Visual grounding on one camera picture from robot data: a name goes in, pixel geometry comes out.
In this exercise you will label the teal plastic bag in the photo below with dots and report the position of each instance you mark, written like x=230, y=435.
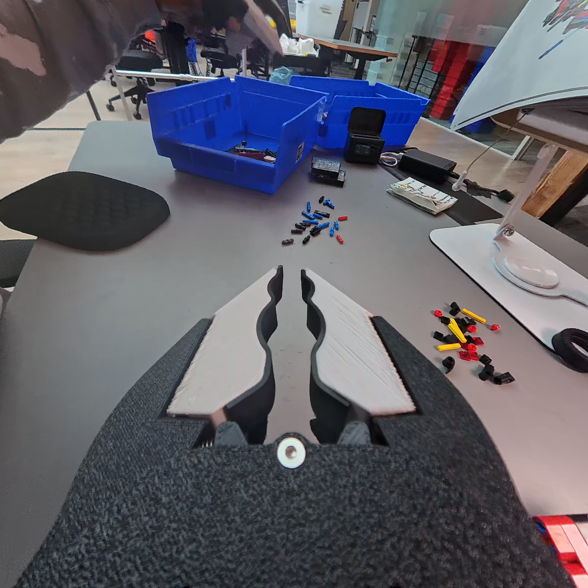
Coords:
x=281, y=76

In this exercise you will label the person's left forearm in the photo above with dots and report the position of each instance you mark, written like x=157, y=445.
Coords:
x=55, y=59

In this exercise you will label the pile of blue black pins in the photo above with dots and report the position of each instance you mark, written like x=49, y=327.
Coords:
x=317, y=223

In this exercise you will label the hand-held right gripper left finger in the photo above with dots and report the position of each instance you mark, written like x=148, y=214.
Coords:
x=220, y=367

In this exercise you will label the grey desk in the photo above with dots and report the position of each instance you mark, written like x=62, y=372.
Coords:
x=138, y=298

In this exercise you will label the black mesh seat chair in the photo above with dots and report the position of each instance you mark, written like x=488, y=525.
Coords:
x=16, y=262

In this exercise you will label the black battery pack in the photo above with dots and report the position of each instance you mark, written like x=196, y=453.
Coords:
x=335, y=179
x=325, y=165

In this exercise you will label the black battery case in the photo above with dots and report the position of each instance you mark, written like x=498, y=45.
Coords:
x=365, y=138

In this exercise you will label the white plastic bag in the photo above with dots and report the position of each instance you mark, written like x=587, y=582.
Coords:
x=298, y=45

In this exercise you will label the wooden leg side desk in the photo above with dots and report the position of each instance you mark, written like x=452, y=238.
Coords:
x=560, y=183

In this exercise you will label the black toy tire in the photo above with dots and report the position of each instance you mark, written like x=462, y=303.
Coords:
x=569, y=353

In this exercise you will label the white base booklet stand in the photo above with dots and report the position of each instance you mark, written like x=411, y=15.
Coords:
x=473, y=257

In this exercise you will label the instruction booklet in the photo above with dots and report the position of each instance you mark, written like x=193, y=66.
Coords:
x=519, y=64

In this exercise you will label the dark red brick plates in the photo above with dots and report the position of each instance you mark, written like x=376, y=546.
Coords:
x=252, y=154

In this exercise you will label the black swivel chair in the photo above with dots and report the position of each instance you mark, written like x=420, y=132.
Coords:
x=220, y=57
x=138, y=64

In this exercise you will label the storage drawer rack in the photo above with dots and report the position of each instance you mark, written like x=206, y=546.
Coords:
x=450, y=73

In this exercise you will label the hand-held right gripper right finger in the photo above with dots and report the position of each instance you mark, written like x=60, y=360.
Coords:
x=363, y=367

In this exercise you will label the brick race car model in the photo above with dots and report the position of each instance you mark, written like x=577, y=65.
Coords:
x=565, y=546

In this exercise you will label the pile of yellow red black parts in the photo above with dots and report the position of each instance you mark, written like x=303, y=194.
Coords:
x=464, y=340

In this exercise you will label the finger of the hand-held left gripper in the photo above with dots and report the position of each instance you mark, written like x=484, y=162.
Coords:
x=264, y=23

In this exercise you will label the wooden top work table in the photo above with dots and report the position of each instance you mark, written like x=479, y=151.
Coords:
x=358, y=46

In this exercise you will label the black desk mat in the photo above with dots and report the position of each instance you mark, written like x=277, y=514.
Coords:
x=473, y=206

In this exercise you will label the white cooler box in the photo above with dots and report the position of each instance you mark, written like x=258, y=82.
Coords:
x=319, y=18

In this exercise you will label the folded paper map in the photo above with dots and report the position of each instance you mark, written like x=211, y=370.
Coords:
x=422, y=197

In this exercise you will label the blue bin with label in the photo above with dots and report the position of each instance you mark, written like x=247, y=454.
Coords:
x=206, y=133

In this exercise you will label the blue storage bin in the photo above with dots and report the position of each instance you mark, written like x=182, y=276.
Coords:
x=404, y=115

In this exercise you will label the black power adapter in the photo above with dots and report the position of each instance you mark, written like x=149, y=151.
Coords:
x=425, y=163

